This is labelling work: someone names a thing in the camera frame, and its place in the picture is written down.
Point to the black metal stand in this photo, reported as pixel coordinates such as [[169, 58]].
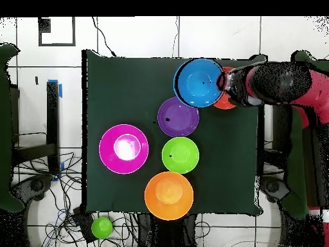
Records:
[[53, 128]]

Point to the blue bowl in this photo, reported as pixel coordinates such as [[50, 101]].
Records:
[[198, 82]]

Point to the green covered side table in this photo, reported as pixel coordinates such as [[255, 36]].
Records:
[[4, 128], [295, 170]]

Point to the large light orange bowl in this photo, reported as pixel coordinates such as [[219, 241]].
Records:
[[169, 195]]

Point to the large magenta bowl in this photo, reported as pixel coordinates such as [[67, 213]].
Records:
[[110, 149]]

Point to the small green round bowl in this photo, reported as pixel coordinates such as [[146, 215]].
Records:
[[102, 227]]

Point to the dark green table cloth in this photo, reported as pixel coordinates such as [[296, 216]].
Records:
[[128, 87]]

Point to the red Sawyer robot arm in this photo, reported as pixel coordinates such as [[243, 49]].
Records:
[[282, 82]]

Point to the purple bowl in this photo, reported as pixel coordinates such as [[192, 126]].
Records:
[[177, 121]]

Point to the black square floor frame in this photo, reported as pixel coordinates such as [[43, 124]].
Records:
[[45, 24]]

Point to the large red-orange bowl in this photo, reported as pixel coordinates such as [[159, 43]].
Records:
[[225, 102]]

